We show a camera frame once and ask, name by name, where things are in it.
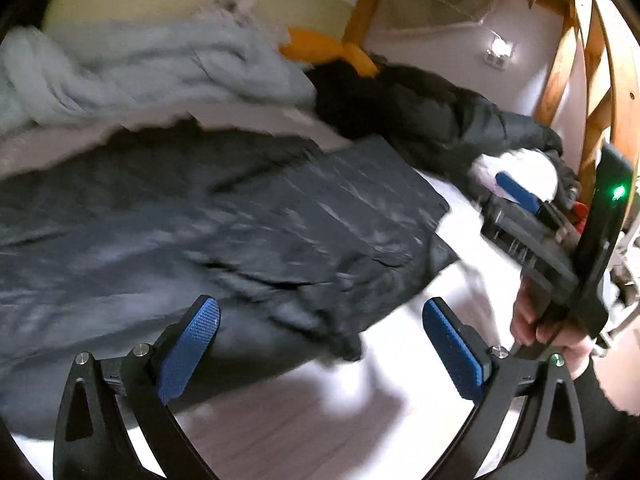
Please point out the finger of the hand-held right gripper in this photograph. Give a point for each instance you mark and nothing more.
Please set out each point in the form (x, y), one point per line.
(515, 190)

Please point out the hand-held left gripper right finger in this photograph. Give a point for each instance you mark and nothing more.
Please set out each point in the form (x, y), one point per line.
(455, 350)

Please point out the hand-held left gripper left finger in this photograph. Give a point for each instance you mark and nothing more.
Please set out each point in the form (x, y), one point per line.
(187, 350)

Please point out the black puffer jacket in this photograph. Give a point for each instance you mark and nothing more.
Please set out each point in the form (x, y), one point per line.
(200, 240)

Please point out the person's right forearm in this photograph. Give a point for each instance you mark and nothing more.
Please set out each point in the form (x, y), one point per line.
(605, 410)

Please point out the person's right hand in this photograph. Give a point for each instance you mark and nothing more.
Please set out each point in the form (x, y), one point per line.
(525, 315)

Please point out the white plastic bag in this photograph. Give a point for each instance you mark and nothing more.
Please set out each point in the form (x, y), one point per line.
(530, 170)

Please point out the dark grey coat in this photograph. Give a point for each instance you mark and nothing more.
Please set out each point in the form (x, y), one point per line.
(425, 110)

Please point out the yellow pillow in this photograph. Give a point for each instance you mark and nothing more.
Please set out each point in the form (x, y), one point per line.
(310, 42)

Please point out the light grey duvet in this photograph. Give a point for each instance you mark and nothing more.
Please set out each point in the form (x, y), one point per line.
(125, 70)

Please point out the crumpled pale garment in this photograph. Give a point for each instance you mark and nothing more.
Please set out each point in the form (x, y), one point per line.
(235, 5)

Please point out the wooden bed frame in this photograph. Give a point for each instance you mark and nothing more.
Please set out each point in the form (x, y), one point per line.
(565, 70)

